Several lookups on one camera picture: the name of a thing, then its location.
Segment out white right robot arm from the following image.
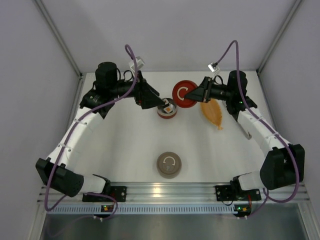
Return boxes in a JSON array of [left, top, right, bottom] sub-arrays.
[[182, 70, 305, 203]]

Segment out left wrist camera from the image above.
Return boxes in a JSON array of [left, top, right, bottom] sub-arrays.
[[128, 56, 145, 72]]

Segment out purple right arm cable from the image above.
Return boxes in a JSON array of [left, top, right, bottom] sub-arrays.
[[212, 39, 301, 218]]

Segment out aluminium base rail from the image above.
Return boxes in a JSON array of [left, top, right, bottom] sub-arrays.
[[48, 182, 310, 204]]

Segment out sushi roll orange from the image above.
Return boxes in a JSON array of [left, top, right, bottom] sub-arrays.
[[163, 106, 174, 114]]

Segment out right aluminium frame post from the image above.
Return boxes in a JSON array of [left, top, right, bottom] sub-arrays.
[[256, 0, 305, 77]]

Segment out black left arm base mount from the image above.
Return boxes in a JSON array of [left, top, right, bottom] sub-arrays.
[[82, 185, 127, 203]]

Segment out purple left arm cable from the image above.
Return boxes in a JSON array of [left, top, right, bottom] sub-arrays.
[[44, 44, 140, 221]]

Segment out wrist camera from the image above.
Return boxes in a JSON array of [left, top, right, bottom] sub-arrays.
[[128, 56, 145, 72], [208, 62, 220, 78]]

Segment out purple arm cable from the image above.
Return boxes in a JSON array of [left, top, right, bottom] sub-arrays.
[[44, 44, 140, 221], [212, 39, 301, 218]]

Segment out left aluminium frame post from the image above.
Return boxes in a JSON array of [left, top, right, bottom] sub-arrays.
[[32, 0, 83, 105]]

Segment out woven bamboo boat tray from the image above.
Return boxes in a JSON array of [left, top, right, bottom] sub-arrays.
[[200, 99, 223, 130]]

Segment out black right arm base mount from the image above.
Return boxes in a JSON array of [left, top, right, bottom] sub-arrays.
[[214, 184, 262, 202]]

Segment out red band metal container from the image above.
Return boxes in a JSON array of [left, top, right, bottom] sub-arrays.
[[157, 98, 178, 119]]

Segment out slotted grey cable duct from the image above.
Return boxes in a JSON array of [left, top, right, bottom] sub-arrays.
[[49, 203, 251, 215]]

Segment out brown round lid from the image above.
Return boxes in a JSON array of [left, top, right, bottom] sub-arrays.
[[156, 151, 182, 172]]

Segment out aluminium frame post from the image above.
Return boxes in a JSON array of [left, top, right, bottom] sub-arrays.
[[32, 0, 83, 105], [256, 0, 305, 77]]

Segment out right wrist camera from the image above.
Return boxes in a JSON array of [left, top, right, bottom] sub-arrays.
[[208, 62, 220, 78]]

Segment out red round lid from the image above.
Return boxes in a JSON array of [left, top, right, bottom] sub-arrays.
[[172, 80, 197, 108]]

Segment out metal tongs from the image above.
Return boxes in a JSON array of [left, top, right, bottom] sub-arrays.
[[237, 122, 252, 140]]

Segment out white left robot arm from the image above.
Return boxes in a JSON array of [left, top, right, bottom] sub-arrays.
[[35, 58, 165, 197]]

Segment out beige band metal container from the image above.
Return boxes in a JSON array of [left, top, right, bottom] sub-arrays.
[[158, 170, 180, 179]]

